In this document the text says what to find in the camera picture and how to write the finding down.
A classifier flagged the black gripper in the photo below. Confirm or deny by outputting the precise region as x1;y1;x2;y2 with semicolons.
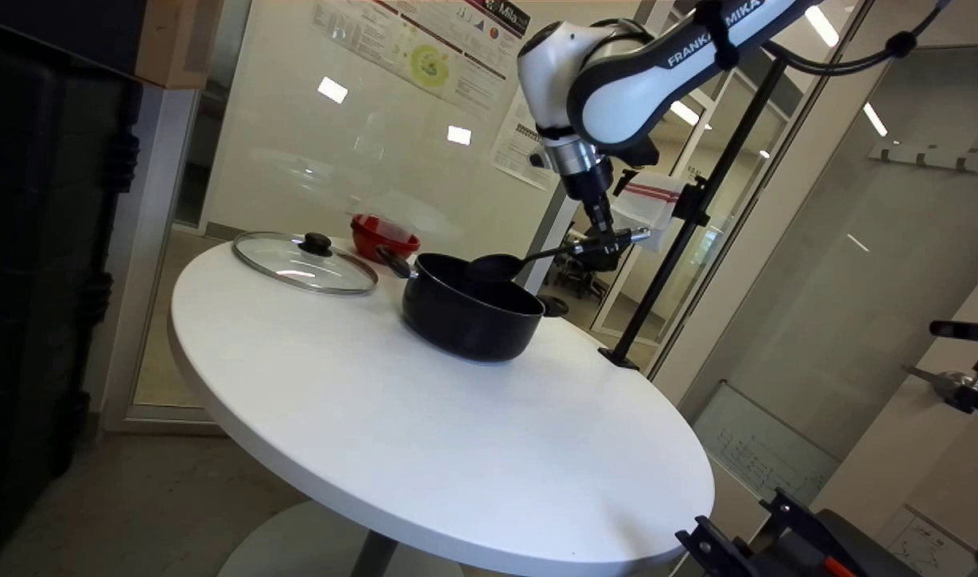
561;163;648;272

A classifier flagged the black cooking pot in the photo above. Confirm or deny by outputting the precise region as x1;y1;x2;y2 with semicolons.
371;246;570;366

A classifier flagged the glass pot lid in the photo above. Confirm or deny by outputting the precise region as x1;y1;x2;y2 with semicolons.
231;229;381;297

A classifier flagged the white box with red stripe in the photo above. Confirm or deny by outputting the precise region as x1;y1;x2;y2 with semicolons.
612;173;697;255

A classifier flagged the white printed paper sheet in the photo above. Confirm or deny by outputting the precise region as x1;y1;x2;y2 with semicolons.
494;94;561;189

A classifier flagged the red bowl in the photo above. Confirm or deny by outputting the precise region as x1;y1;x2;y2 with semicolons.
350;211;424;267

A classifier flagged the white round table base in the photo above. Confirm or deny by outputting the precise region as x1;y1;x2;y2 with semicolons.
215;499;466;577

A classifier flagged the brown cardboard box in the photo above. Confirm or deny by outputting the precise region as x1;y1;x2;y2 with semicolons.
133;0;227;94

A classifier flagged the black cabinet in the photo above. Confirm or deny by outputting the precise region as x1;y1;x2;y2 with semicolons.
0;0;146;571

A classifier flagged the wall poster with yellow circle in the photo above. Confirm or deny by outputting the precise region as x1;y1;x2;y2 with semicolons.
312;0;533;109

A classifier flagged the coat hook rail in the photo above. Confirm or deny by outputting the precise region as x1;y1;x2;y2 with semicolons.
870;143;978;180

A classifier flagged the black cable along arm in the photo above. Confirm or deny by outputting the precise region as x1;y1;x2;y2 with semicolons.
764;0;954;81

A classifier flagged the black camera on mount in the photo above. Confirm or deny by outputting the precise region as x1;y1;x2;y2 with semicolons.
911;317;978;422

